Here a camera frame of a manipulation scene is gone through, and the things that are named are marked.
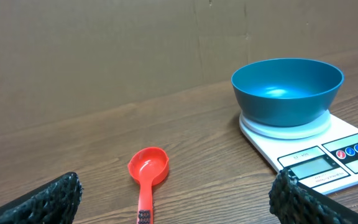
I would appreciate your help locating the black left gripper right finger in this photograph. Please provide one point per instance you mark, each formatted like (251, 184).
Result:
(293, 202)

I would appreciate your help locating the red plastic measuring scoop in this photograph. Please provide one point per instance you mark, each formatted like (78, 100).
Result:
(148, 167)

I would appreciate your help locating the blue plastic bowl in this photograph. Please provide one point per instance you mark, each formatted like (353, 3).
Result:
(286, 91)

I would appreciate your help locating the white digital kitchen scale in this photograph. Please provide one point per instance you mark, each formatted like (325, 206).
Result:
(322, 154)

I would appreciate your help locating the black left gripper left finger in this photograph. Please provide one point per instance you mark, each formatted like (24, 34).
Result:
(54, 202)

